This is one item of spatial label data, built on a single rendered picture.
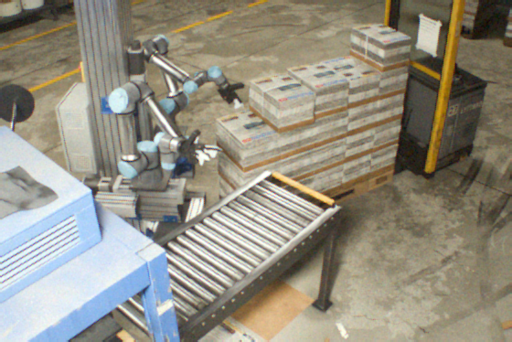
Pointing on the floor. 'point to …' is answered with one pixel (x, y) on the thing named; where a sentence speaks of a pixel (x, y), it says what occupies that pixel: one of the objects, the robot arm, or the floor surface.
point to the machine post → (157, 294)
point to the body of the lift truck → (457, 119)
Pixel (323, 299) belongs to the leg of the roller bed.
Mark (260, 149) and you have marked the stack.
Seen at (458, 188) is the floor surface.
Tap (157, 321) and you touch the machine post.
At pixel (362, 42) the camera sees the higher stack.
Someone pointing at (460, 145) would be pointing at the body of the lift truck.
